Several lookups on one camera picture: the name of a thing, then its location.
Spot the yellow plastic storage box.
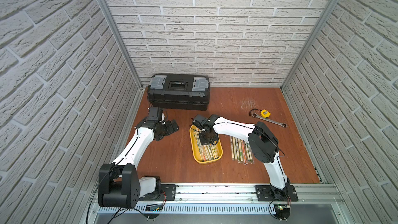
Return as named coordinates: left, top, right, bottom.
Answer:
left=190, top=125, right=223, bottom=164

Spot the chopsticks pair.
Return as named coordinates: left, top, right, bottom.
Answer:
left=246, top=143, right=254, bottom=164
left=233, top=137, right=240, bottom=163
left=230, top=136, right=236, bottom=160
left=237, top=139, right=244, bottom=163
left=241, top=141, right=248, bottom=164

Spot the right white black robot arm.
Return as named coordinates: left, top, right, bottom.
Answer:
left=192, top=115, right=290, bottom=201

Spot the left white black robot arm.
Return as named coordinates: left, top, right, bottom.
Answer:
left=98, top=120, right=179, bottom=208

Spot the wrapped chopsticks pile in box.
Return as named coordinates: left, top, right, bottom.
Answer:
left=193, top=131, right=220, bottom=163

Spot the black plastic toolbox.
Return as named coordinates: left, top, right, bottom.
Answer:
left=147, top=74, right=210, bottom=111

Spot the silver metal wrench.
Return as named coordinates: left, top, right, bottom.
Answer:
left=251, top=113, right=287, bottom=128

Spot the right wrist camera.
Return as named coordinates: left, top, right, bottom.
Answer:
left=192, top=115, right=208, bottom=131

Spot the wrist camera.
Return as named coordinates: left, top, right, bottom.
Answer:
left=146, top=107, right=164, bottom=122
left=192, top=115, right=208, bottom=131

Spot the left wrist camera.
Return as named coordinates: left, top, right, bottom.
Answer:
left=146, top=107, right=164, bottom=122

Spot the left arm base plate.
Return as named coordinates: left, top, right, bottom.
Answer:
left=139, top=184, right=177, bottom=201

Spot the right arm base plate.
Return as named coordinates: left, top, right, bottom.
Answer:
left=255, top=184, right=299, bottom=202

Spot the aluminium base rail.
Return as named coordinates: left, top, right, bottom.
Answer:
left=91, top=183, right=345, bottom=215

